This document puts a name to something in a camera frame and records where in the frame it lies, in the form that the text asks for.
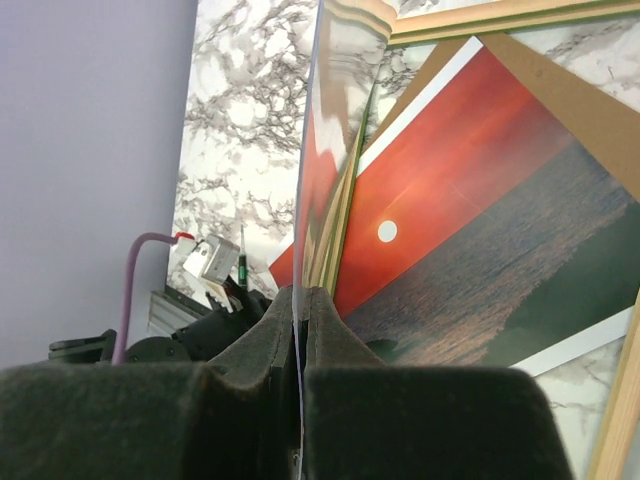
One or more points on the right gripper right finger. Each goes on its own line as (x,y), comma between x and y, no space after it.
(364,419)

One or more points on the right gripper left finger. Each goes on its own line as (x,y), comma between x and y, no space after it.
(228,418)

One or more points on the sunset photo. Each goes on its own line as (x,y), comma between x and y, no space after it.
(546,274)

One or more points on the clear acrylic sheet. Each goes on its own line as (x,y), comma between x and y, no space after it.
(349,41)

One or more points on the green wooden picture frame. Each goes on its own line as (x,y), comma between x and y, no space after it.
(411,42)

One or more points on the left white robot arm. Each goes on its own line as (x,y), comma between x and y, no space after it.
(183,330)

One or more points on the small green screwdriver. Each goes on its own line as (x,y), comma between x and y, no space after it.
(242,262)

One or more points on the brown cardboard backing board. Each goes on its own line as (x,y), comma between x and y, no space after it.
(479,118)

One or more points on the aluminium rail frame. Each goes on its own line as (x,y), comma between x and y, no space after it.
(171,311)

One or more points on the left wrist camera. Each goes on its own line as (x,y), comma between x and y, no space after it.
(209,260)

